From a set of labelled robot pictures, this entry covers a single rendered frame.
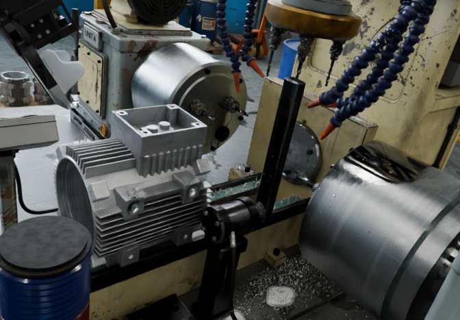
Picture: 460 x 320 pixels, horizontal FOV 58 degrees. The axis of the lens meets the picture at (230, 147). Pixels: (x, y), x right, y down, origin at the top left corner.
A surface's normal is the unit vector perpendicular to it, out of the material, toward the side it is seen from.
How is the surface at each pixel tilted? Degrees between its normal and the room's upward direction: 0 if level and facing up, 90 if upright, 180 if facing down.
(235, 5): 90
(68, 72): 85
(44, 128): 56
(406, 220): 47
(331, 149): 90
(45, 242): 0
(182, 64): 32
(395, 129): 90
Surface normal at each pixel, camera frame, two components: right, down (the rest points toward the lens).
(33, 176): 0.17, -0.88
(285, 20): -0.66, 0.22
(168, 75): -0.49, -0.44
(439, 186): -0.01, -0.83
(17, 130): 0.60, -0.13
